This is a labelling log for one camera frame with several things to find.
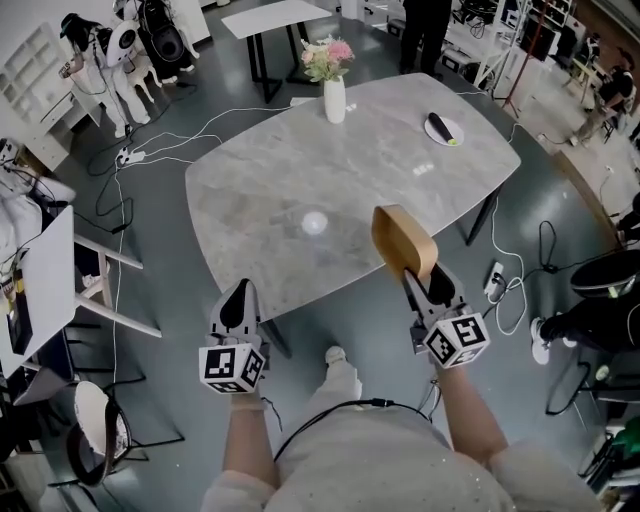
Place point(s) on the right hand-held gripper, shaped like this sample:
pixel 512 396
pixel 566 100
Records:
pixel 457 340

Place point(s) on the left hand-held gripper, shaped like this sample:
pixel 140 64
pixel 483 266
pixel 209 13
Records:
pixel 225 365

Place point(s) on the person's left forearm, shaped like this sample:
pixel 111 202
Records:
pixel 247 445

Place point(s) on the person's right forearm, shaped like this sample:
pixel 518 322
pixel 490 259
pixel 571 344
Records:
pixel 467 415

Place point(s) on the white power strip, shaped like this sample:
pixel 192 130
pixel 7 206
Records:
pixel 131 159
pixel 301 101
pixel 495 272

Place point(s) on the person's white shoe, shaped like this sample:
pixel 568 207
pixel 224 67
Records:
pixel 335 355

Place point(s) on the person's white trouser leg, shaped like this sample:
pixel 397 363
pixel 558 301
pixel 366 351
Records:
pixel 340 385

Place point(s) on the grey marble table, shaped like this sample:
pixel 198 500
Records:
pixel 280 165

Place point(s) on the white round plate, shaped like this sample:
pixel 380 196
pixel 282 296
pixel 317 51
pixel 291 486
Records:
pixel 450 131

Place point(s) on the dark purple eggplant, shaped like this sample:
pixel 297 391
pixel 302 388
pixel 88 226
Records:
pixel 441 127

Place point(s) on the person's white top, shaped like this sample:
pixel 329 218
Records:
pixel 375 465

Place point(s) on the black chair with white seat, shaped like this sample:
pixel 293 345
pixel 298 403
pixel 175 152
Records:
pixel 92 415

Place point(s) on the white desk with white legs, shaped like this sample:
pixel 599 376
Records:
pixel 47 280

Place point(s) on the white ribbed vase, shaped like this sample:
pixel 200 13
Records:
pixel 335 102

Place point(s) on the black box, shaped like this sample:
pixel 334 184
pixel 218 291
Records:
pixel 20 325

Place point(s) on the white ornate chair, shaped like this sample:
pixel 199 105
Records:
pixel 145 75

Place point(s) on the red metal stand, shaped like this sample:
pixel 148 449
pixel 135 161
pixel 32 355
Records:
pixel 520 60

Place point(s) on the pink flower bouquet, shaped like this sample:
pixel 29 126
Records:
pixel 327 57

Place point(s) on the white metal shelving rack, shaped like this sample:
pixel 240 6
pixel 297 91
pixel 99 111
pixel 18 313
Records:
pixel 495 30

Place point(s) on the white table with black legs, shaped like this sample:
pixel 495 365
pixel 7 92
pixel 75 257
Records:
pixel 275 15

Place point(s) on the white shelf cabinet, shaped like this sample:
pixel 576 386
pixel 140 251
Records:
pixel 30 75

